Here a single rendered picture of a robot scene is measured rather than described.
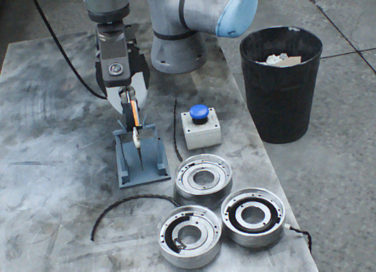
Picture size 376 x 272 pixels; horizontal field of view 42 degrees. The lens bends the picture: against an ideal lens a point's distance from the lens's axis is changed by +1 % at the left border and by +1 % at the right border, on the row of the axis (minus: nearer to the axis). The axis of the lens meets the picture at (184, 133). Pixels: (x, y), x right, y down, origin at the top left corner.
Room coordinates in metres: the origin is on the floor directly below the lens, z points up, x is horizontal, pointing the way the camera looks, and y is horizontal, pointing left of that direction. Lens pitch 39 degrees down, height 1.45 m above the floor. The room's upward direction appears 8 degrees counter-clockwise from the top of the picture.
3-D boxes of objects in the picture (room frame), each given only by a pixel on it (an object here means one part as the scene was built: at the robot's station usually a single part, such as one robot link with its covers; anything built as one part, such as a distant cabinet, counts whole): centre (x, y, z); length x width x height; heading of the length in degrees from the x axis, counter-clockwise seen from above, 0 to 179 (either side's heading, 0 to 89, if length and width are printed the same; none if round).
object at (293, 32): (1.74, -0.45, 0.21); 0.34 x 0.34 x 0.43
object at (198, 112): (0.78, -0.04, 0.85); 0.04 x 0.04 x 0.05
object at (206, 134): (0.78, -0.04, 0.82); 0.08 x 0.07 x 0.05; 3
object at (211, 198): (0.63, -0.02, 0.82); 0.10 x 0.10 x 0.04
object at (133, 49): (0.78, 0.10, 1.06); 0.09 x 0.08 x 0.12; 5
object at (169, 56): (1.11, -0.02, 0.85); 0.15 x 0.15 x 0.10
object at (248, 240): (0.53, -0.09, 0.82); 0.10 x 0.10 x 0.04
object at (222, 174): (0.63, -0.02, 0.82); 0.08 x 0.08 x 0.02
